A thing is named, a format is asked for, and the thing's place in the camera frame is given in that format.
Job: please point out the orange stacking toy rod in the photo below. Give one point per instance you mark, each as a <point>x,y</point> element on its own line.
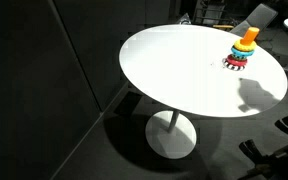
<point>249,36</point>

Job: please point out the yellow wooden bar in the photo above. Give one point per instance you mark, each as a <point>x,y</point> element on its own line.
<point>223,26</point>

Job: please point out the grey chair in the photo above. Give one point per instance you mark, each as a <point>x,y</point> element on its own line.
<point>260,16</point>

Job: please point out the white round table pedestal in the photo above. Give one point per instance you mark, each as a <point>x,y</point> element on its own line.
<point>170,140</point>

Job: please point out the metal frame cart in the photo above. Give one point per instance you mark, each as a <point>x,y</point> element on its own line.
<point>210,11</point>

